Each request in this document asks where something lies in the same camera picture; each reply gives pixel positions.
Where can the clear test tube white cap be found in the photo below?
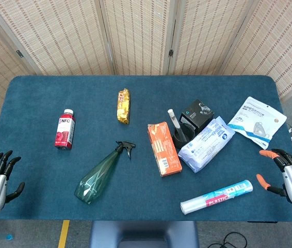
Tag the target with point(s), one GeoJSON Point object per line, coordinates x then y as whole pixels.
{"type": "Point", "coordinates": [174, 120]}

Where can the black pen holder cup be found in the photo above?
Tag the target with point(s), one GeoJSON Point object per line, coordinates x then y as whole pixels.
{"type": "Point", "coordinates": [177, 144]}

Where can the white KP95 mask bag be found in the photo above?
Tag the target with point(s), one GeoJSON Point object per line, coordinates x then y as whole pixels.
{"type": "Point", "coordinates": [257, 121]}

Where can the clear plastic bag roll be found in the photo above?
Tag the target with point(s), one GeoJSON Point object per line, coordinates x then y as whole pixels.
{"type": "Point", "coordinates": [215, 199]}

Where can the yellow floor tape strip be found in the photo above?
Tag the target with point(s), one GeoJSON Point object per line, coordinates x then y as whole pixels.
{"type": "Point", "coordinates": [64, 233]}

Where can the red NFC juice bottle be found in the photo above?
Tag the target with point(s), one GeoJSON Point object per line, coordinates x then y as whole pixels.
{"type": "Point", "coordinates": [64, 129]}

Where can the blue felt table mat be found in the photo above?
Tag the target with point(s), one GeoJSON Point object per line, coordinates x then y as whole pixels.
{"type": "Point", "coordinates": [32, 103]}

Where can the green spray bottle black trigger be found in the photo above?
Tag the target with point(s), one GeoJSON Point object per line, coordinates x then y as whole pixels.
{"type": "Point", "coordinates": [97, 173]}

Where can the black product box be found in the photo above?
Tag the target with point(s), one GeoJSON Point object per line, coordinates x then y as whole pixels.
{"type": "Point", "coordinates": [200, 118]}

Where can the orange cardboard box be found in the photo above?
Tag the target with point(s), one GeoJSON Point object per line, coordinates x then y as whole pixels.
{"type": "Point", "coordinates": [165, 149]}

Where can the black screen hinge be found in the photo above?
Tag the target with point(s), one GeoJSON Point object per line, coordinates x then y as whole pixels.
{"type": "Point", "coordinates": [171, 52]}
{"type": "Point", "coordinates": [19, 53]}

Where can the gold foil snack pack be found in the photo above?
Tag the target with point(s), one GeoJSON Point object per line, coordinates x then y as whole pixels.
{"type": "Point", "coordinates": [123, 106]}

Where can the blue grey chair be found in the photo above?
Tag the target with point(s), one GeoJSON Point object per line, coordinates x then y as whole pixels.
{"type": "Point", "coordinates": [143, 232]}

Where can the woven bamboo folding screen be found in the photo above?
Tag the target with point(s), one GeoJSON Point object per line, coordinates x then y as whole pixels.
{"type": "Point", "coordinates": [135, 38]}

